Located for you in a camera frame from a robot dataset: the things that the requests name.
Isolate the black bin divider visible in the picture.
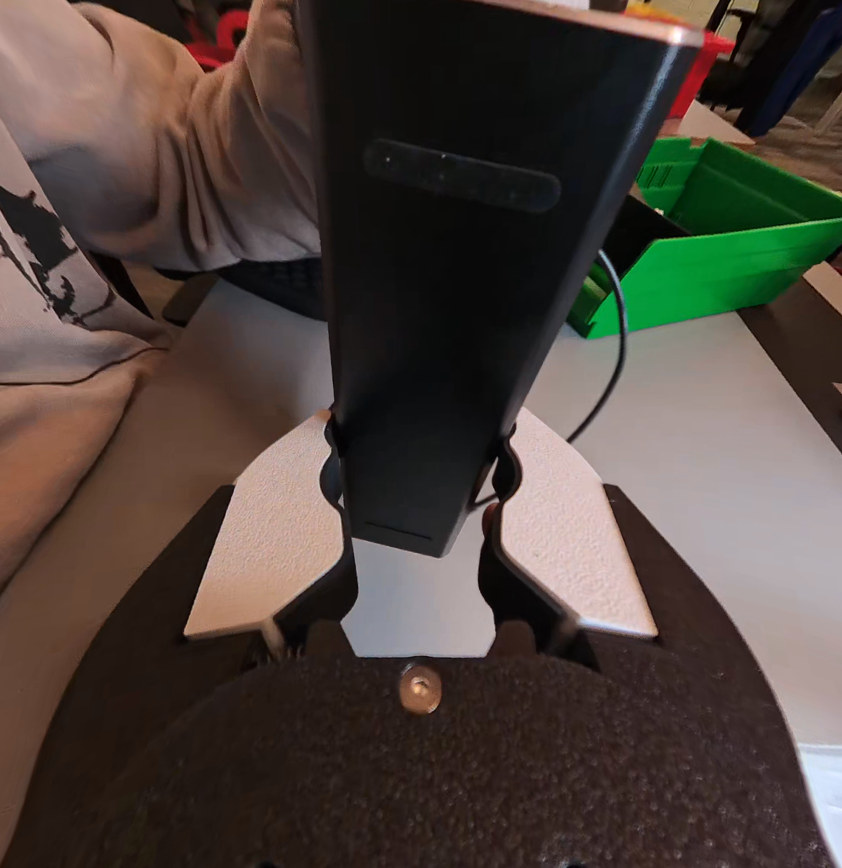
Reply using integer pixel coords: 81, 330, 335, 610
601, 193, 691, 289

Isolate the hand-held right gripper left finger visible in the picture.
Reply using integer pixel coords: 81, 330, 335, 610
182, 407, 360, 642

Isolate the green plastic bin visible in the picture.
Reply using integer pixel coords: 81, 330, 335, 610
567, 136, 842, 340

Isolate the black multi-port usb hub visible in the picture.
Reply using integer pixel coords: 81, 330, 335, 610
295, 0, 705, 558

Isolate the red tote bag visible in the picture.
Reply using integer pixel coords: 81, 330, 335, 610
185, 8, 251, 72

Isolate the person's left forearm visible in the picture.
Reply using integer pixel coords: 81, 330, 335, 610
0, 0, 325, 274

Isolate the red plastic bin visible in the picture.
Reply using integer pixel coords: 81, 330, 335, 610
667, 30, 735, 120

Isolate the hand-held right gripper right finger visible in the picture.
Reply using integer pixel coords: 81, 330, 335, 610
478, 407, 661, 642

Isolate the black braided usb cable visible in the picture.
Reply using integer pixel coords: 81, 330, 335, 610
464, 247, 630, 514

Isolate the blue jacket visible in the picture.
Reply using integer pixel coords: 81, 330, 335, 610
733, 0, 842, 138

